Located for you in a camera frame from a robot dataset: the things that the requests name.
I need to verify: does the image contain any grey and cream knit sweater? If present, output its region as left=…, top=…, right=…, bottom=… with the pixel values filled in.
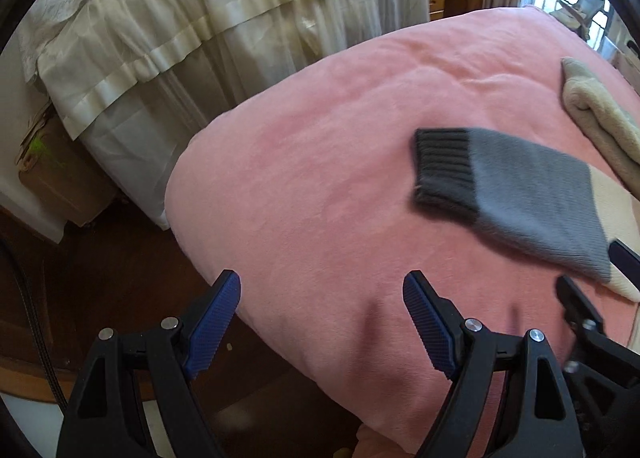
left=412, top=127, right=640, bottom=303

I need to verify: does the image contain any brown cardboard box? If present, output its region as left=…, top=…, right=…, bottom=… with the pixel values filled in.
left=17, top=103, right=119, bottom=227

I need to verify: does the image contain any black cable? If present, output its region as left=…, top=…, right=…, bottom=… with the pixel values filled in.
left=0, top=233, right=69, bottom=413

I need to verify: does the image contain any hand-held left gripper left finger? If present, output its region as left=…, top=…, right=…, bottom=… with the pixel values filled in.
left=57, top=269, right=242, bottom=458

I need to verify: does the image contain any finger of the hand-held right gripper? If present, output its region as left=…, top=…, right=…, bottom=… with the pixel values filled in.
left=556, top=275, right=640, bottom=444
left=609, top=239, right=640, bottom=285

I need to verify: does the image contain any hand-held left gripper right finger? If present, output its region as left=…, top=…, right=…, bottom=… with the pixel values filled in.
left=402, top=270, right=583, bottom=458

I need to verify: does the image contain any pink fleece blanket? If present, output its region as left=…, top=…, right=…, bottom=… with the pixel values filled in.
left=164, top=7, right=640, bottom=458

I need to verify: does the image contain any cream ruffled bed skirt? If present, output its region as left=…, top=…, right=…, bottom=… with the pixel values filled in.
left=37, top=0, right=432, bottom=231

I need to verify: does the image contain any beige fleece cloth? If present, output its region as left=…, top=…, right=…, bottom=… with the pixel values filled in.
left=560, top=57, right=640, bottom=189

